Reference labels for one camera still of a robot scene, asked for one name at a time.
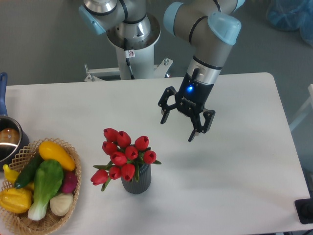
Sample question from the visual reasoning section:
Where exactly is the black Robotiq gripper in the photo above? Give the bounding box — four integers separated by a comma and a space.
157, 72, 216, 143

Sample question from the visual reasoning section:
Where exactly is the red tulip bouquet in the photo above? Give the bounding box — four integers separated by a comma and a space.
90, 128, 161, 194

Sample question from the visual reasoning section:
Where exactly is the dark grey ribbed vase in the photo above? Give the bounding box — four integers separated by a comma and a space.
120, 163, 152, 195

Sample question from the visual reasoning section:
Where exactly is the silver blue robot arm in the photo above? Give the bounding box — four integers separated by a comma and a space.
79, 0, 243, 140

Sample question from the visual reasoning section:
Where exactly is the purple red radish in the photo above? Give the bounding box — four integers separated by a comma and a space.
61, 171, 78, 193

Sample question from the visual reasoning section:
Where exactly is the yellow squash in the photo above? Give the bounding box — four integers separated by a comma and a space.
38, 141, 76, 171

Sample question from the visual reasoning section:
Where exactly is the green bok choy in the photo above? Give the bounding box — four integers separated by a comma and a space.
28, 160, 64, 221

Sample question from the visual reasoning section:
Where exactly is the blue plastic bag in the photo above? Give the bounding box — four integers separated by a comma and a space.
266, 0, 313, 46

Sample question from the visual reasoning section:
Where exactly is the white onion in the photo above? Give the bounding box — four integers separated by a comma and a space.
49, 193, 73, 216

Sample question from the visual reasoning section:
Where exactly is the black device at edge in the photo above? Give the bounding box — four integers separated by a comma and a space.
294, 198, 313, 224

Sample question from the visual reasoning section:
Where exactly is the dark green cucumber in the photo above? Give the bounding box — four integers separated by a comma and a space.
14, 152, 44, 189

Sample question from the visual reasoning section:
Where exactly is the small yellow gourd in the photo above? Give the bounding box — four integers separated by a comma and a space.
3, 164, 34, 191

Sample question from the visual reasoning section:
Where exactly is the yellow bell pepper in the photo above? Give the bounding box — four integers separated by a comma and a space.
0, 188, 32, 213

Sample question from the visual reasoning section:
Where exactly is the woven wicker basket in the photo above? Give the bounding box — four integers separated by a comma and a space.
0, 138, 81, 235

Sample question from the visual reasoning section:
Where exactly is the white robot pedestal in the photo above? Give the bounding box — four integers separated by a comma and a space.
85, 13, 173, 82

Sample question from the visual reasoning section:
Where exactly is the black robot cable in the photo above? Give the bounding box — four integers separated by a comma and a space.
123, 38, 135, 80

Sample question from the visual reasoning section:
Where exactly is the white frame at right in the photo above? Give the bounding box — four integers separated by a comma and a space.
289, 84, 313, 132

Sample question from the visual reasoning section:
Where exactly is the blue handled saucepan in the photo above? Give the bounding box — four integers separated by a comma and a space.
0, 72, 30, 171

